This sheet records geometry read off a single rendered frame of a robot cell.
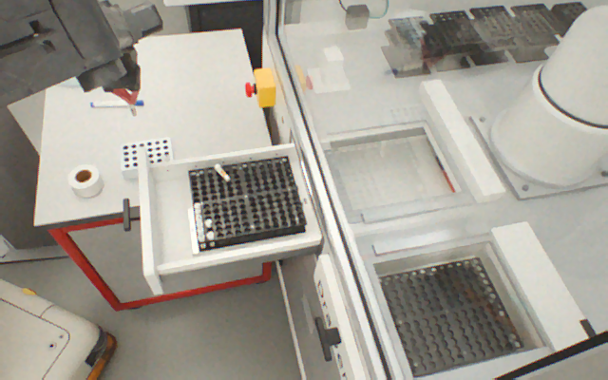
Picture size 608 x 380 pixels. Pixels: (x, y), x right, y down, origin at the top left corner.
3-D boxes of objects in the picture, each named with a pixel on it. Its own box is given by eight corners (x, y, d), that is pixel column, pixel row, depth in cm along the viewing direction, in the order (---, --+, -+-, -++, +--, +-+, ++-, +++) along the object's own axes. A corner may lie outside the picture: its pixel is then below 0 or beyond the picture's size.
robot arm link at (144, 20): (89, 5, 72) (118, 56, 76) (154, -19, 77) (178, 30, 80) (82, 15, 83) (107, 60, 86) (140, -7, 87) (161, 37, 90)
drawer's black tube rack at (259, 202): (200, 256, 92) (197, 243, 87) (191, 186, 102) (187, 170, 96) (304, 237, 96) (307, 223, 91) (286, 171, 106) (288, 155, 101)
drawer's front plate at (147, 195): (155, 295, 89) (143, 275, 80) (146, 177, 104) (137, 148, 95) (163, 294, 89) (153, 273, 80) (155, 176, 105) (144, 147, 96)
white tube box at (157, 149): (124, 180, 110) (121, 171, 107) (123, 153, 115) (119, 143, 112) (176, 171, 113) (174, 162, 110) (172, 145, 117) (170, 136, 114)
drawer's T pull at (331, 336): (325, 362, 76) (326, 361, 75) (313, 319, 80) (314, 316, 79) (345, 357, 77) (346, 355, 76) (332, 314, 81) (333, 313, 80)
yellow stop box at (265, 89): (256, 108, 116) (256, 88, 110) (251, 89, 120) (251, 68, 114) (275, 106, 117) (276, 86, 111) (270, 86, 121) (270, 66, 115)
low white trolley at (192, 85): (118, 322, 165) (32, 225, 102) (115, 183, 198) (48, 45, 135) (273, 290, 175) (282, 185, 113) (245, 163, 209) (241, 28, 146)
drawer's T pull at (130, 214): (124, 233, 87) (123, 230, 86) (123, 200, 91) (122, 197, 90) (143, 230, 88) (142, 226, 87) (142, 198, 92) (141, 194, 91)
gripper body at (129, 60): (139, 55, 94) (129, 27, 88) (139, 91, 89) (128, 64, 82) (105, 58, 93) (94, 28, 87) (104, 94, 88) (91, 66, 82)
